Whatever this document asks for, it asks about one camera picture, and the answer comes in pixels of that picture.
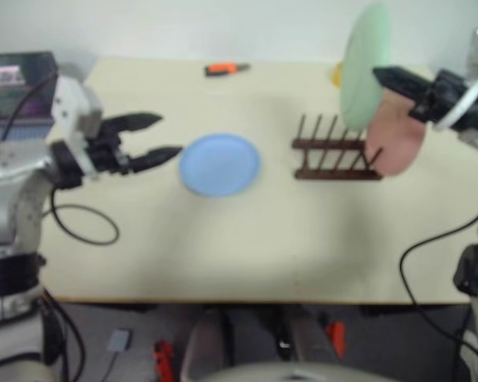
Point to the green plastic plate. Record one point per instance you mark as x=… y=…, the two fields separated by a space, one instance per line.
x=362 y=59

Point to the blue plastic plate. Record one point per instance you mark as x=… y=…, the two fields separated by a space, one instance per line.
x=219 y=165

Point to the open laptop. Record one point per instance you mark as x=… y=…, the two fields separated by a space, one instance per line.
x=8 y=79

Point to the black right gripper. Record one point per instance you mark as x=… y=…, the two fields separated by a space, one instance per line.
x=446 y=91

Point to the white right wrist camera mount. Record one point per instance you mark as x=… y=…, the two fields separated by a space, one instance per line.
x=464 y=99

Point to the brown wooden dish rack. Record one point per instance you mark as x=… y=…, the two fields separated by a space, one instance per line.
x=326 y=144

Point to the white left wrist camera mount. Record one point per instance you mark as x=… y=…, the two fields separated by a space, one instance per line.
x=71 y=103

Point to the red black tool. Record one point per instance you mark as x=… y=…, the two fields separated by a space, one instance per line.
x=163 y=358
x=336 y=338

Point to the orange black marker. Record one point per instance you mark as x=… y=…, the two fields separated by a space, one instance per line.
x=223 y=68

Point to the yellow tape roll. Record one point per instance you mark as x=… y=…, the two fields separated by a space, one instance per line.
x=335 y=77

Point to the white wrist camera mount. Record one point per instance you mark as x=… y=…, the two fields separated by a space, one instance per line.
x=71 y=103
x=464 y=99

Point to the pink plastic plate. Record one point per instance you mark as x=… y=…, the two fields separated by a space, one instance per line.
x=394 y=139

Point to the small grey box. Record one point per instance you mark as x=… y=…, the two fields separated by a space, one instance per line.
x=119 y=340

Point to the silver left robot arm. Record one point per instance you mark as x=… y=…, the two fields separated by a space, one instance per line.
x=8 y=167

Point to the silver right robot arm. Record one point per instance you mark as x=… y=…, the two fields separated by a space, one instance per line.
x=470 y=270

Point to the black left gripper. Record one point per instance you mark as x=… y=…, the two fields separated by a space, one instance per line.
x=107 y=153

